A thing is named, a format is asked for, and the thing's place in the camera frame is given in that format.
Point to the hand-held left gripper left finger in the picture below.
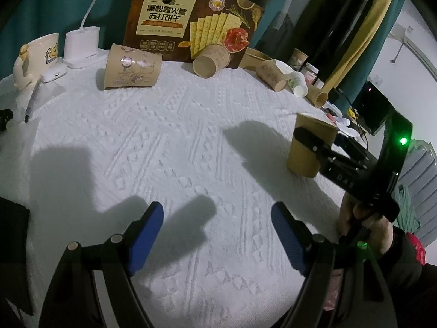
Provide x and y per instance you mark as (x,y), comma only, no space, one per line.
(146,239)

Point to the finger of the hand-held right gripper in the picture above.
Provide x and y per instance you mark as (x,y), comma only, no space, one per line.
(353,148)
(309,140)

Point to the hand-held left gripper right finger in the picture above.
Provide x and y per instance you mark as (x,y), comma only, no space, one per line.
(288,239)

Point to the plain brown paper cup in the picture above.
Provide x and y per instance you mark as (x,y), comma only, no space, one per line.
(302,164)

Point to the person's right forearm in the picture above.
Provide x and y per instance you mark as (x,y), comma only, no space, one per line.
(406,273)

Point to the small white paper cup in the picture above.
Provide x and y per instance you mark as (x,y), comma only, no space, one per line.
(296,83)

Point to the large printed brown paper cup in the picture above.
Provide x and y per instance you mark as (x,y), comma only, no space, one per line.
(131,71)

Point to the person's right hand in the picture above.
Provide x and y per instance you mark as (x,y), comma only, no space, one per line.
(379,232)

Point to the black monitor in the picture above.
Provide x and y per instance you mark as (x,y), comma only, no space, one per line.
(374,109)

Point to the green cloth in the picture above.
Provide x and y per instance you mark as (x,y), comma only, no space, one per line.
(408,206)

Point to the white radiator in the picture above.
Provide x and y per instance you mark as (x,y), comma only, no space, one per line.
(421,191)

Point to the clear container with pink label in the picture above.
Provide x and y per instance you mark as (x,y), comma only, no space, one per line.
(310,74)

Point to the red cloth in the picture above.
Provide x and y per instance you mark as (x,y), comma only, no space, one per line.
(418,250)

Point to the white textured tablecloth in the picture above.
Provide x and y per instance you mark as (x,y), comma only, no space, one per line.
(177,150)

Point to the teal curtain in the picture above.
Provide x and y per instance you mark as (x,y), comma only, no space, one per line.
(382,37)
(58,3)

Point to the yellow cloth strip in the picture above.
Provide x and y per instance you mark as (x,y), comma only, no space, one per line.
(370,30)

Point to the black flat object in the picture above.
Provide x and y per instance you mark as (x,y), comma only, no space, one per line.
(13,252)

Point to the grey pen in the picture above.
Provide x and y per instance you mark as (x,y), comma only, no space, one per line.
(32,100)

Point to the small black object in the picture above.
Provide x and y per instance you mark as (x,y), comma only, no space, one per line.
(4,118)

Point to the brown cracker box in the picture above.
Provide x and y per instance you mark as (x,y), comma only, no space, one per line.
(164,13)

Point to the white charging dock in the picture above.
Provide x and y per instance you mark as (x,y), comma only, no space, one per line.
(82,46)

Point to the cream ceramic bear mug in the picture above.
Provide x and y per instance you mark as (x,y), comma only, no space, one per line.
(37,58)

